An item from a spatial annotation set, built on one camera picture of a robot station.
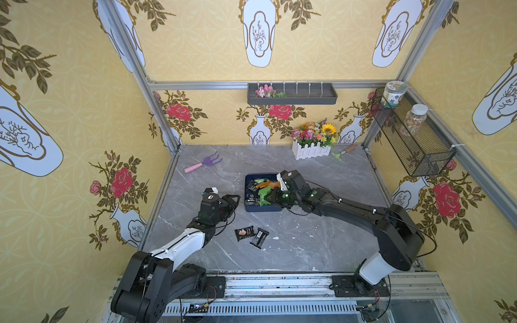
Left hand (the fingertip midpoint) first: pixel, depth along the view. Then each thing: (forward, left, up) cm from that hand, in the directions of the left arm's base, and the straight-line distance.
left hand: (233, 197), depth 88 cm
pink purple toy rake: (+31, +18, -12) cm, 38 cm away
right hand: (-1, -15, +4) cm, 16 cm away
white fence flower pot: (+29, -37, -2) cm, 48 cm away
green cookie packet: (0, -13, +3) cm, 13 cm away
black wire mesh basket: (+15, -79, +20) cm, 82 cm away
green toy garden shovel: (+31, -59, -9) cm, 67 cm away
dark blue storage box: (-6, -12, +1) cm, 14 cm away
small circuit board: (-39, +11, -11) cm, 42 cm away
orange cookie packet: (+11, -17, -6) cm, 21 cm away
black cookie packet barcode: (-15, -12, -8) cm, 21 cm away
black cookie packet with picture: (-13, -6, -7) cm, 16 cm away
